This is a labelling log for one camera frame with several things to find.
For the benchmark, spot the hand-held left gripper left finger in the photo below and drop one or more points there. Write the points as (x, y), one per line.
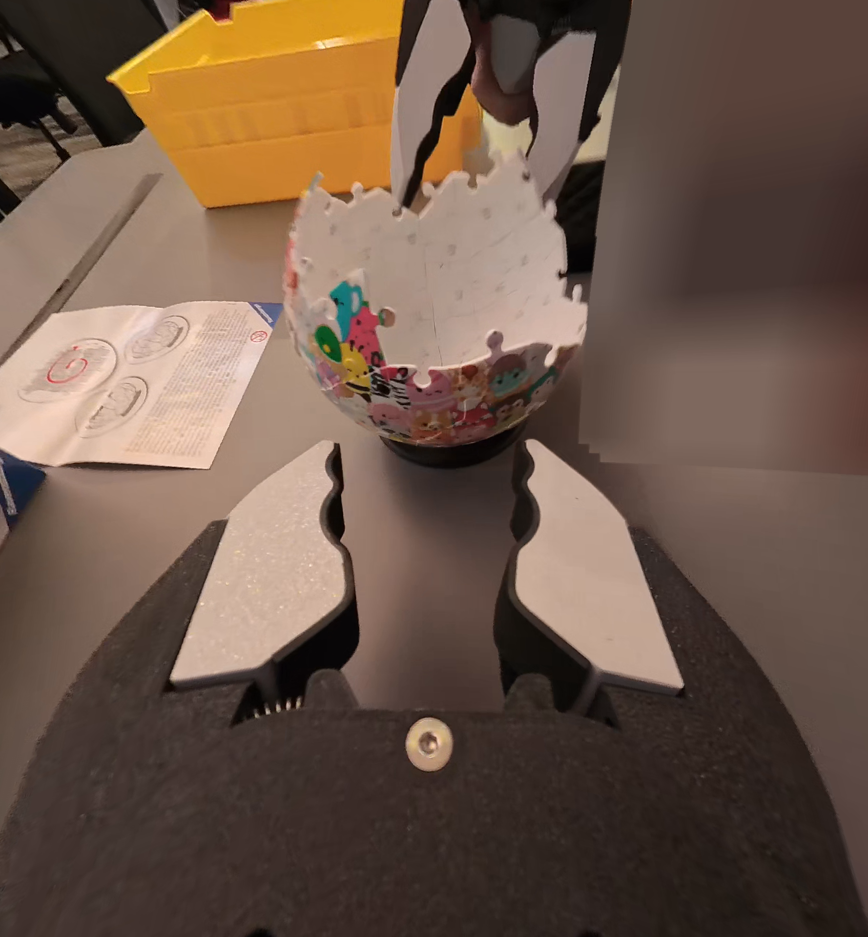
(273, 585)

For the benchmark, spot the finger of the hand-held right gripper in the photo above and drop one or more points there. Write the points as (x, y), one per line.
(562, 102)
(413, 132)

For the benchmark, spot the black office chair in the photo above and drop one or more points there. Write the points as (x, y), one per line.
(75, 58)

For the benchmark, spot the teal puzzle box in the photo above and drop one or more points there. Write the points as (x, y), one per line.
(9, 483)

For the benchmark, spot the yellow plastic bin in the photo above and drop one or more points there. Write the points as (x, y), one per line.
(258, 110)

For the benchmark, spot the black round puzzle stand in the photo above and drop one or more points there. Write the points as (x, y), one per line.
(441, 455)

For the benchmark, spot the white instruction leaflet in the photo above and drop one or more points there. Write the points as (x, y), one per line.
(148, 388)

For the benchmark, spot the person's right hand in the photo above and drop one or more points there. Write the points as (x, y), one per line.
(500, 106)

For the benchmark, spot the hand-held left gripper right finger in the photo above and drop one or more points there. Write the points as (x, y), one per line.
(588, 585)

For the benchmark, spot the colourful puzzle ball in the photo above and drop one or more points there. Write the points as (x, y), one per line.
(463, 293)

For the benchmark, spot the black textured wrist rest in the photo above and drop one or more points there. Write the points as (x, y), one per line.
(577, 219)

